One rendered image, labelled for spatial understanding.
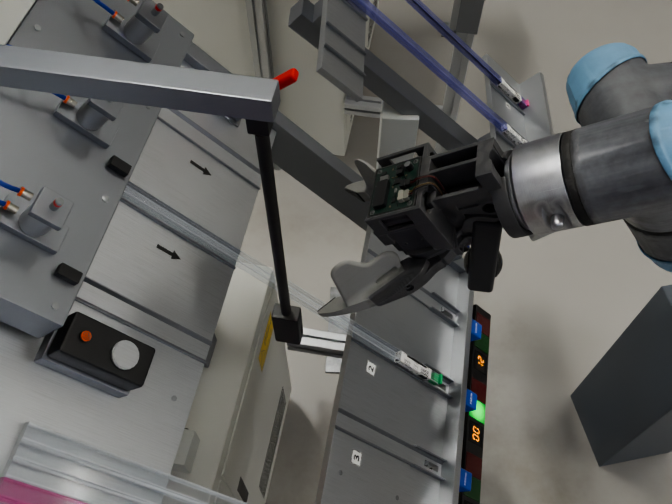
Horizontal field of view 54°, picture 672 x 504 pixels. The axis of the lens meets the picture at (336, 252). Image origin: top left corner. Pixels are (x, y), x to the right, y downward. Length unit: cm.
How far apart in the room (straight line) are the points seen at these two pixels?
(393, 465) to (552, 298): 115
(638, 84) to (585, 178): 17
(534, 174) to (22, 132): 40
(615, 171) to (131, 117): 41
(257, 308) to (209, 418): 19
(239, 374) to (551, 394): 95
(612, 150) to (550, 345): 135
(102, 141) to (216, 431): 55
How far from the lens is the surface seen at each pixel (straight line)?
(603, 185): 50
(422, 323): 91
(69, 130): 60
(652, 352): 140
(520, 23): 266
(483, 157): 52
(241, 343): 107
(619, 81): 66
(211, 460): 101
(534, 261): 194
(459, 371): 93
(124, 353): 57
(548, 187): 51
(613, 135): 51
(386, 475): 81
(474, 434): 98
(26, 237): 54
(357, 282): 58
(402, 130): 108
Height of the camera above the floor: 158
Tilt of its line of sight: 57 degrees down
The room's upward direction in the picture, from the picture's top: straight up
